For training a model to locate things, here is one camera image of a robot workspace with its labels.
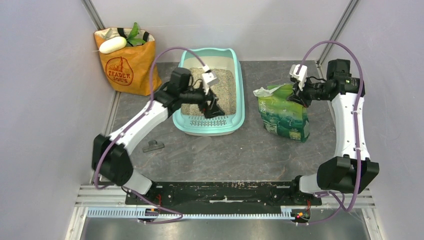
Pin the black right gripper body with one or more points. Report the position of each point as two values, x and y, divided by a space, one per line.
305 96

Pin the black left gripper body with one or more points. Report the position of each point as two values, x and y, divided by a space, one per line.
204 106

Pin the green litter bag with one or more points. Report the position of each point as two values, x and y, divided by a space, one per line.
280 116

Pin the teal plastic litter box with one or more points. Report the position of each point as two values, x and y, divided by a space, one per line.
225 59

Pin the black bag clip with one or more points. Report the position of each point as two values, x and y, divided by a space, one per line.
153 145

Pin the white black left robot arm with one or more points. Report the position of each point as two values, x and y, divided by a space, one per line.
111 153

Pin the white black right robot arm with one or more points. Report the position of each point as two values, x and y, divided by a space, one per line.
351 169

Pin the beige cat litter pellets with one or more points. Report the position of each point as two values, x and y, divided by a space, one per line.
225 90

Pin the orange Trader Joe's paper bag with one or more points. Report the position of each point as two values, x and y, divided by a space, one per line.
130 69

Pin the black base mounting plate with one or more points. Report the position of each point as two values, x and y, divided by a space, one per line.
229 197

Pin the green leafy vegetable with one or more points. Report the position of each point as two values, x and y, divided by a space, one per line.
133 40

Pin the white daikon radish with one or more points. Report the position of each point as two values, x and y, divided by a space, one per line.
112 45

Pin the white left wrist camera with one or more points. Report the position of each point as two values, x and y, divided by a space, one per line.
209 78

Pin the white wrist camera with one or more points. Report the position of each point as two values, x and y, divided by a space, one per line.
298 72
209 78

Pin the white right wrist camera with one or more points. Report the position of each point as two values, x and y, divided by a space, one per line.
298 72

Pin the aluminium rail frame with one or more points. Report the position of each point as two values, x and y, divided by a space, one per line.
116 214

